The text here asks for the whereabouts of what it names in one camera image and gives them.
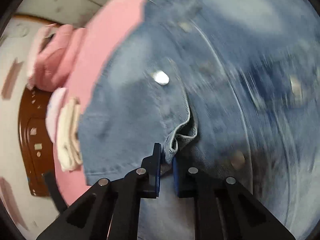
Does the blue denim jacket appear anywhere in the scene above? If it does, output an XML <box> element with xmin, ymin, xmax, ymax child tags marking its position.
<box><xmin>78</xmin><ymin>0</ymin><xmax>319</xmax><ymax>239</ymax></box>

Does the folded cream white garment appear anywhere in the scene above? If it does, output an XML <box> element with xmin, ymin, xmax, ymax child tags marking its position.
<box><xmin>56</xmin><ymin>98</ymin><xmax>83</xmax><ymax>172</ymax></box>

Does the brown wooden headboard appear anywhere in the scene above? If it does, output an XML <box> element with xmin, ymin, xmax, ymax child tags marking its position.
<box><xmin>18</xmin><ymin>88</ymin><xmax>55</xmax><ymax>197</ymax></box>

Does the small pink pillow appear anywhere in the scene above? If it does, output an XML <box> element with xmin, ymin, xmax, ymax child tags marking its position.
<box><xmin>45</xmin><ymin>87</ymin><xmax>67</xmax><ymax>143</ymax></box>

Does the folded pink quilt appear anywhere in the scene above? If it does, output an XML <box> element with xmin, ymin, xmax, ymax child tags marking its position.
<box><xmin>27</xmin><ymin>23</ymin><xmax>87</xmax><ymax>92</ymax></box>

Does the pink bed sheet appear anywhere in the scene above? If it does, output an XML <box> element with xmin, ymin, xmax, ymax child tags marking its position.
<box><xmin>53</xmin><ymin>0</ymin><xmax>145</xmax><ymax>205</ymax></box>

